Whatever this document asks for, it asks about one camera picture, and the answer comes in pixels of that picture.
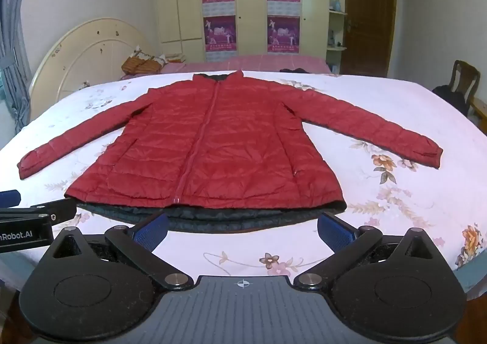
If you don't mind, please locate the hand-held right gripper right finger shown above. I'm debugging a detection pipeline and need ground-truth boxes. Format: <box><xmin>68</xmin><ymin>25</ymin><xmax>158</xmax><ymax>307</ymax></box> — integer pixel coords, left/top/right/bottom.
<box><xmin>293</xmin><ymin>212</ymin><xmax>444</xmax><ymax>291</ymax></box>

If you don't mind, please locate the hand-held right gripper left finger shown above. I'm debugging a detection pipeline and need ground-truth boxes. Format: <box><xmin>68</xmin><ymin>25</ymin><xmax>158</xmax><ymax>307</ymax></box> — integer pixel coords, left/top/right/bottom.
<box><xmin>47</xmin><ymin>212</ymin><xmax>195</xmax><ymax>291</ymax></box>

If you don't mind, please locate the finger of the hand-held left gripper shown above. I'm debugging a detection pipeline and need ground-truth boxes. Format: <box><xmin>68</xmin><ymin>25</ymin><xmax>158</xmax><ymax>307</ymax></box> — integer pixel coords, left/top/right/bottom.
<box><xmin>0</xmin><ymin>199</ymin><xmax>78</xmax><ymax>224</ymax></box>
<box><xmin>0</xmin><ymin>189</ymin><xmax>22</xmax><ymax>210</ymax></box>

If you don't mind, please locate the red puffer jacket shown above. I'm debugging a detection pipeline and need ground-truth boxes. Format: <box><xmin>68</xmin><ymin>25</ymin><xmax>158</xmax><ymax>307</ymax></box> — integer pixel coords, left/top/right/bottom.
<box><xmin>17</xmin><ymin>69</ymin><xmax>444</xmax><ymax>234</ymax></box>

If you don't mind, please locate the floral white bed sheet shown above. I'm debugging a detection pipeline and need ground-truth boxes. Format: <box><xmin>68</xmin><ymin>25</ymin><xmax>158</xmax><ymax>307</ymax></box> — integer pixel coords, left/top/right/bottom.
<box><xmin>0</xmin><ymin>69</ymin><xmax>487</xmax><ymax>303</ymax></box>

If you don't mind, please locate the cream round headboard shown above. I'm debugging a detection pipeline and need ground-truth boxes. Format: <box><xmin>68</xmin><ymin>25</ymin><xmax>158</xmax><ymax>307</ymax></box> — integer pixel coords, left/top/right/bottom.
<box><xmin>28</xmin><ymin>17</ymin><xmax>161</xmax><ymax>121</ymax></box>

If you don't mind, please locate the blue grey curtain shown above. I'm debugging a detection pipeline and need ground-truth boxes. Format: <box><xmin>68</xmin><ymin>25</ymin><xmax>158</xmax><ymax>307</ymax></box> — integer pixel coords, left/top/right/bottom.
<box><xmin>0</xmin><ymin>0</ymin><xmax>34</xmax><ymax>141</ymax></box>

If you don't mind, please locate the dark bag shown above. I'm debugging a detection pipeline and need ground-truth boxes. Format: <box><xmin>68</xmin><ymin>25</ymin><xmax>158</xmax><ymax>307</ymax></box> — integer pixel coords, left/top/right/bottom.
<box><xmin>431</xmin><ymin>84</ymin><xmax>469</xmax><ymax>117</ymax></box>

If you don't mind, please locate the wooden desk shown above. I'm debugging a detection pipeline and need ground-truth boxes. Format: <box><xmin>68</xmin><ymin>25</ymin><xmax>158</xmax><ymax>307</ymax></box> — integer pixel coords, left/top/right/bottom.
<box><xmin>469</xmin><ymin>96</ymin><xmax>487</xmax><ymax>125</ymax></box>

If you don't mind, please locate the wooden chair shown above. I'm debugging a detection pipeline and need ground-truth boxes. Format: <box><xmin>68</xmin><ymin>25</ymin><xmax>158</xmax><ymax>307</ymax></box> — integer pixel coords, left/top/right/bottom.
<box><xmin>450</xmin><ymin>60</ymin><xmax>481</xmax><ymax>117</ymax></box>

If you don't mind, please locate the cream open shelf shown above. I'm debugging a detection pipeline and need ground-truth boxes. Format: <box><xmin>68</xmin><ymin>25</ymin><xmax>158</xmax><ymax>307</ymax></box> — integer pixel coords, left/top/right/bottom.
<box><xmin>327</xmin><ymin>0</ymin><xmax>349</xmax><ymax>64</ymax></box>

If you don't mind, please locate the brown wooden door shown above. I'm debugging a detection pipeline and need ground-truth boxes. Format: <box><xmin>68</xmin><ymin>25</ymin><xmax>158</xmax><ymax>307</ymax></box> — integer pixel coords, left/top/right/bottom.
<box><xmin>343</xmin><ymin>0</ymin><xmax>399</xmax><ymax>77</ymax></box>

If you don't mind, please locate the cream wardrobe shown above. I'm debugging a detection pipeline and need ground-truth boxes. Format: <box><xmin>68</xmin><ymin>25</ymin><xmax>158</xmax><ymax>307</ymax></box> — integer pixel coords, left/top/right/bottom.
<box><xmin>153</xmin><ymin>0</ymin><xmax>331</xmax><ymax>62</ymax></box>

